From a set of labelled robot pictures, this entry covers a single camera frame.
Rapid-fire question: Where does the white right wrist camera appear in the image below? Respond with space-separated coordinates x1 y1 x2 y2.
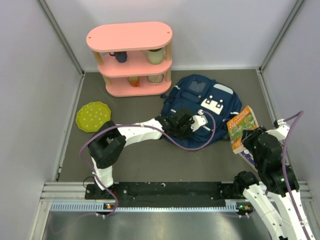
266 118 290 141

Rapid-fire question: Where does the purple card box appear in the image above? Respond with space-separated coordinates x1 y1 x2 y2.
239 149 258 172

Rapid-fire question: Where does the navy blue student backpack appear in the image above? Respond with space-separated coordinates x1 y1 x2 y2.
160 74 242 149

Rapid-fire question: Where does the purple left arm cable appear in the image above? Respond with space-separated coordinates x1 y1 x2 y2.
79 109 217 217

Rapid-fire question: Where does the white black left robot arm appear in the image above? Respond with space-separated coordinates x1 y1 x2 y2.
88 108 196 199

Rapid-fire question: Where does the green polka dot plate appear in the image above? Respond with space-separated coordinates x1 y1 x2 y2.
75 101 112 133

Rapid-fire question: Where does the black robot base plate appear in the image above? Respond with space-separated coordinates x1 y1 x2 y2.
84 181 247 208

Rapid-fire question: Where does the pink three-tier wooden shelf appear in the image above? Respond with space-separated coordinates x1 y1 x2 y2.
86 21 173 97

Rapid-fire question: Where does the pale green mug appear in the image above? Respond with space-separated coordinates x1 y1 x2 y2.
141 48 165 65

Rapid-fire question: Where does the dark blue mug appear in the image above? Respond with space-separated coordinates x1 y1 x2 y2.
109 51 128 63

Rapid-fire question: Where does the patterned ceramic bowl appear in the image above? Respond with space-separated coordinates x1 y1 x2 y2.
147 73 164 85

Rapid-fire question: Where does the orange treehouse children's book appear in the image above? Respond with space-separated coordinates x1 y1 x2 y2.
227 105 259 154

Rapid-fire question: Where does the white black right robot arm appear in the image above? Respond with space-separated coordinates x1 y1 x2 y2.
233 125 315 240

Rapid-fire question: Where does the orange cup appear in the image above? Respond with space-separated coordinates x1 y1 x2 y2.
127 76 140 87

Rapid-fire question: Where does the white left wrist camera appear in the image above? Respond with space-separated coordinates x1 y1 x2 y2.
190 109 208 132

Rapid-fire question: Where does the grey slotted cable duct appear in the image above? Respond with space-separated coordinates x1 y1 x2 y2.
50 199 253 213

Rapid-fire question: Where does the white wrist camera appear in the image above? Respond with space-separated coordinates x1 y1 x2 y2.
266 118 290 141
190 109 208 132

